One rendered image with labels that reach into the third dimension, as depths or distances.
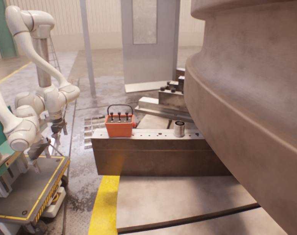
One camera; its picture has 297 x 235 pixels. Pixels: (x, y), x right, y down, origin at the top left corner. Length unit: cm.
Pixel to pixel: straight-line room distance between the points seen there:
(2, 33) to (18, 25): 1384
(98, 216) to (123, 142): 72
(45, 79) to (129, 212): 117
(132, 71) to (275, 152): 391
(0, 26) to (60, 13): 400
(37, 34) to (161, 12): 333
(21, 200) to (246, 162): 148
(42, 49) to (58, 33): 1309
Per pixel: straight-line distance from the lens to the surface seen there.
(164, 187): 144
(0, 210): 164
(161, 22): 440
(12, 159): 138
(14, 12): 140
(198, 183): 151
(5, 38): 1517
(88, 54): 418
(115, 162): 144
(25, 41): 135
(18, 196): 167
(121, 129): 126
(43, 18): 147
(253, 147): 69
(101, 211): 173
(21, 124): 94
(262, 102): 78
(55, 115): 133
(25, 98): 152
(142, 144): 130
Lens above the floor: 141
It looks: 28 degrees down
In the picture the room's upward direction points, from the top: straight up
